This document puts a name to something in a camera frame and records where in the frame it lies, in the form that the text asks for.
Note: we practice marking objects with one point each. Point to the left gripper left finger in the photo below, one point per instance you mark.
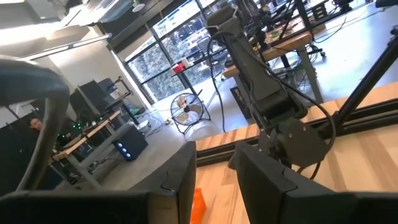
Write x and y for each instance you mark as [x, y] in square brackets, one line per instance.
[177, 186]

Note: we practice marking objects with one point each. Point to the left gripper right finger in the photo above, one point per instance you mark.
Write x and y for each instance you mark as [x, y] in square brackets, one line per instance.
[267, 193]

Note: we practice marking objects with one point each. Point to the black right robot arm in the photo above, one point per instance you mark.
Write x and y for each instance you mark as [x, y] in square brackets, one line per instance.
[261, 81]

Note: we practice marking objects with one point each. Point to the orange plastic bin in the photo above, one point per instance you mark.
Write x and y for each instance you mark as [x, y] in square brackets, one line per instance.
[198, 208]

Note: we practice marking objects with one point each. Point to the computer tower blue lights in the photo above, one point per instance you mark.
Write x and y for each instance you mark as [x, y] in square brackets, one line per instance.
[132, 143]

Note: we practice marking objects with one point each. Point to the black floor fan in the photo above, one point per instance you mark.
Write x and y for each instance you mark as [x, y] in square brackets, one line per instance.
[188, 110]

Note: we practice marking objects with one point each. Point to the wooden desk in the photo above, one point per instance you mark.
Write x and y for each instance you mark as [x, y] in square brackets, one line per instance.
[289, 43]
[87, 133]

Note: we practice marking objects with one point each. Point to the black equipment rack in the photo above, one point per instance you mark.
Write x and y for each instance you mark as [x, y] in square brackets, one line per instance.
[93, 93]

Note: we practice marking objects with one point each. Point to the black framed window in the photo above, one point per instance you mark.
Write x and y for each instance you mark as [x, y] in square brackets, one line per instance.
[149, 62]

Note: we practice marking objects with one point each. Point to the person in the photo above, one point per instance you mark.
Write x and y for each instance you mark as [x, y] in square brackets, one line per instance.
[36, 124]

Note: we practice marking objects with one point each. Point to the black aluminium table frame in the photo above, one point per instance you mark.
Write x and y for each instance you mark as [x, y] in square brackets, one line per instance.
[373, 115]

